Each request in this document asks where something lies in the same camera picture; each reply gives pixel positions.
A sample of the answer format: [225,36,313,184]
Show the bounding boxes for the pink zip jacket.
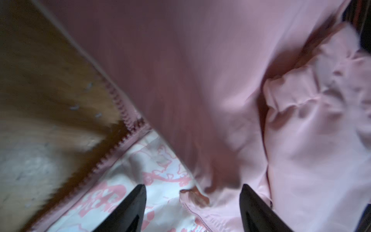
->
[38,1,371,232]

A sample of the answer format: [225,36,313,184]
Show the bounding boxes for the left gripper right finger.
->
[239,184,292,232]

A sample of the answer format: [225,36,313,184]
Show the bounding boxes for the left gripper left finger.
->
[94,184,146,232]

